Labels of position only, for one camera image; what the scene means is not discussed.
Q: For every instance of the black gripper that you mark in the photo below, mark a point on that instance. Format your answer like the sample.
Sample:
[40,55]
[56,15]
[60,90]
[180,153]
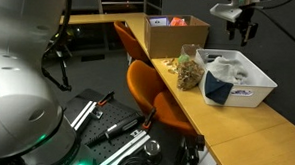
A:
[242,20]

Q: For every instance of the white fluffy towel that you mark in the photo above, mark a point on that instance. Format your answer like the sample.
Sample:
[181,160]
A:
[226,69]

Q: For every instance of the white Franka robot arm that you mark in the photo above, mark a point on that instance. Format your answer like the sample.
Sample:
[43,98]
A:
[19,103]

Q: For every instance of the white plastic washing basket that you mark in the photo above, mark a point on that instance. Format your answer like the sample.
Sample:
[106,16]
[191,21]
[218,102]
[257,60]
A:
[254,80]

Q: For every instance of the orange chair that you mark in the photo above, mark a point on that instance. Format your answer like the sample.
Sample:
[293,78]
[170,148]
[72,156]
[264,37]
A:
[153,92]
[131,41]

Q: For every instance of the green round toy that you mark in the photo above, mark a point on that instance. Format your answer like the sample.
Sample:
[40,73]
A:
[184,58]

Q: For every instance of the large cardboard box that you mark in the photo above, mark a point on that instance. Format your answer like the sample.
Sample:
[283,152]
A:
[179,40]

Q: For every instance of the dark blue cloth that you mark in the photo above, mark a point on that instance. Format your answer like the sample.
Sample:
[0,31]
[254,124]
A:
[217,90]

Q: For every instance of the orange item in box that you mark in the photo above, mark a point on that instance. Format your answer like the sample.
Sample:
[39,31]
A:
[178,22]

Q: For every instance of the clear bag of brown chips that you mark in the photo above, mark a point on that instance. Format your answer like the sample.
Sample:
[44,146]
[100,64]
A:
[189,76]

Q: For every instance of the blue purple item in box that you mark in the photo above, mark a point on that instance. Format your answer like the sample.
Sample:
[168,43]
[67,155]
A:
[158,21]

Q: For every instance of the black tripod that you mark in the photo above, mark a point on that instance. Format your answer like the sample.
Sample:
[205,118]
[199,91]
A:
[187,154]

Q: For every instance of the black handheld tool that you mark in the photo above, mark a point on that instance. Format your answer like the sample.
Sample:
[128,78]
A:
[117,129]

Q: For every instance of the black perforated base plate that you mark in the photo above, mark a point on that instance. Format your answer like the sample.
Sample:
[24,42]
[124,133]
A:
[109,119]

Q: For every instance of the aluminium rail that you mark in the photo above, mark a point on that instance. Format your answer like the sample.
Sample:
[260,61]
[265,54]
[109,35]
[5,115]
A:
[83,114]
[124,153]

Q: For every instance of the black camera stand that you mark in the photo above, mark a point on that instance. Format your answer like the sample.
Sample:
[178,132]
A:
[64,72]

